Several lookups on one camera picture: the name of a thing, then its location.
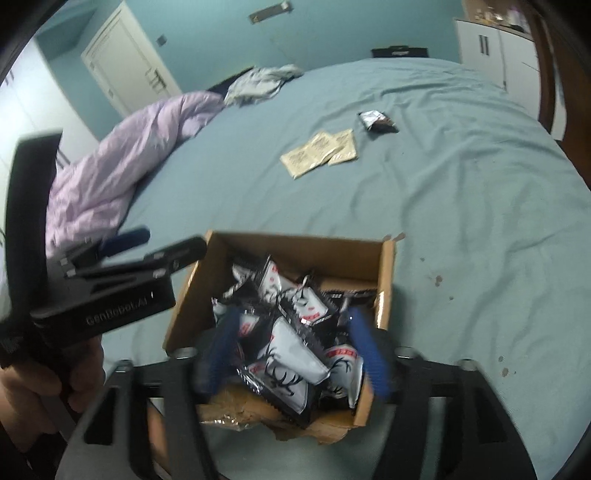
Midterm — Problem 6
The metal wall bracket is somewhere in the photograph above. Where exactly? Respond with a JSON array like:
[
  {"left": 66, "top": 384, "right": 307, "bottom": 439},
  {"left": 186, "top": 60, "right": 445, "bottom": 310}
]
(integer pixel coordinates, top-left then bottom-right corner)
[{"left": 249, "top": 1, "right": 294, "bottom": 23}]

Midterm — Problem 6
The row of small bottles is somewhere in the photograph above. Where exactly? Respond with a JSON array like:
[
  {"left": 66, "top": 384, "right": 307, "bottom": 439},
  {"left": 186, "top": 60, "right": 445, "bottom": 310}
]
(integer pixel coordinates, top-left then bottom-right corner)
[{"left": 475, "top": 4, "right": 528, "bottom": 29}]

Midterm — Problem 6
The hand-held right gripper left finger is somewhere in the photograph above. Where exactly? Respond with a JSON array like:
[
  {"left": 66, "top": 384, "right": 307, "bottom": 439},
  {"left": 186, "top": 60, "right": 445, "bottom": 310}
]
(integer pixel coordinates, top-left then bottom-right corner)
[{"left": 55, "top": 308, "right": 242, "bottom": 480}]

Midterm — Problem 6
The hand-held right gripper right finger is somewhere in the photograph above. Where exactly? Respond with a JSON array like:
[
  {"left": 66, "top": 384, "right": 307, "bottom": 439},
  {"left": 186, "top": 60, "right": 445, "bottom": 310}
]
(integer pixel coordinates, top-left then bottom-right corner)
[{"left": 348, "top": 308, "right": 536, "bottom": 480}]

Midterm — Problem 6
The white cabinet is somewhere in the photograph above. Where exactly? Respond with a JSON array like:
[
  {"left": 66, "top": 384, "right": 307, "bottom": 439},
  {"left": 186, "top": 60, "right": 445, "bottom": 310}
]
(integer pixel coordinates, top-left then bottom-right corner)
[{"left": 453, "top": 17, "right": 541, "bottom": 93}]

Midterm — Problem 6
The black white snack packet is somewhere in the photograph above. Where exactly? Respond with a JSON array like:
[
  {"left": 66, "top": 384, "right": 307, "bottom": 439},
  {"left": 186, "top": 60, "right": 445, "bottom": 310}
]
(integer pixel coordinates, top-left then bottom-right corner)
[{"left": 358, "top": 110, "right": 399, "bottom": 134}]

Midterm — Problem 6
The person's left hand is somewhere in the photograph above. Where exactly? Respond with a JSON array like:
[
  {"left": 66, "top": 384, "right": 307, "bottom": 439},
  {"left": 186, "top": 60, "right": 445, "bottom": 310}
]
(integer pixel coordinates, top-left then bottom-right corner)
[{"left": 0, "top": 338, "right": 108, "bottom": 437}]

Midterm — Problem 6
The purple duvet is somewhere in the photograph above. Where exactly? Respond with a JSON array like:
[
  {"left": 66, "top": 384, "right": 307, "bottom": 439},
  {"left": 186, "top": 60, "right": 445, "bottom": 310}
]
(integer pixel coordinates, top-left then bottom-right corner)
[{"left": 46, "top": 91, "right": 226, "bottom": 252}]

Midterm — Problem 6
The black paper bag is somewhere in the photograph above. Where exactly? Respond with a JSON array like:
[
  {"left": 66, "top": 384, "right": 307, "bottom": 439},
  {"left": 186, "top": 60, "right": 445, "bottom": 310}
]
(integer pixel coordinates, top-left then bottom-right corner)
[{"left": 372, "top": 45, "right": 430, "bottom": 59}]

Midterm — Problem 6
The white wardrobe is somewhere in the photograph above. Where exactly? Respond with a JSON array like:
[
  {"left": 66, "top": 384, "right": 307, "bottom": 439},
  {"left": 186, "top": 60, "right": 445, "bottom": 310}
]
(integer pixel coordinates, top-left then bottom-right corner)
[{"left": 0, "top": 32, "right": 100, "bottom": 195}]

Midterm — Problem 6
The wooden chair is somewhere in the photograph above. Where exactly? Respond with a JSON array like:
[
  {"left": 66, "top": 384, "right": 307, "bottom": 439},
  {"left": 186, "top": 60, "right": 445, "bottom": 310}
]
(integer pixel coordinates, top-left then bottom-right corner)
[{"left": 522, "top": 4, "right": 571, "bottom": 141}]

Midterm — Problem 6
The white door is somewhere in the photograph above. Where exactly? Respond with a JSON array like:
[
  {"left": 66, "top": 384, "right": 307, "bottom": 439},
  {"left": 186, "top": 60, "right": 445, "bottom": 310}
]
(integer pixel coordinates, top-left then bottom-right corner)
[{"left": 81, "top": 0, "right": 183, "bottom": 118}]

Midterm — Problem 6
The heap of antler-print snack packets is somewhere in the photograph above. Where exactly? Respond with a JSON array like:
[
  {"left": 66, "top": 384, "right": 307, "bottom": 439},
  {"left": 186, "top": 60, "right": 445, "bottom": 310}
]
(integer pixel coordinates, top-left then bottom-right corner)
[{"left": 211, "top": 255, "right": 385, "bottom": 429}]

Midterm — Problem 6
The grey crumpled garment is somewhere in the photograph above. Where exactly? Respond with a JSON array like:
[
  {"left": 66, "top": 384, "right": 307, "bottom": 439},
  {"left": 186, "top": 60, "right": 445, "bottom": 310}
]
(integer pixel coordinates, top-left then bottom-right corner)
[{"left": 224, "top": 65, "right": 304, "bottom": 107}]

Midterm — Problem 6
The brown cardboard box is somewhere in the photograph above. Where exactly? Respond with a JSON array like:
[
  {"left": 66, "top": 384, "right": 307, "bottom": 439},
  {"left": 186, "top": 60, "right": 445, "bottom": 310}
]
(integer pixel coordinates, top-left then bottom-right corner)
[{"left": 163, "top": 230, "right": 398, "bottom": 445}]

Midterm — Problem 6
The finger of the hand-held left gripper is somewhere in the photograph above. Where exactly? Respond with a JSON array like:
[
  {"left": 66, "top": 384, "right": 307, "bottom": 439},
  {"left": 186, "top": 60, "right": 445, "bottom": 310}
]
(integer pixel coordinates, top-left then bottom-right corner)
[
  {"left": 65, "top": 226, "right": 151, "bottom": 269},
  {"left": 67, "top": 236, "right": 208, "bottom": 281}
]

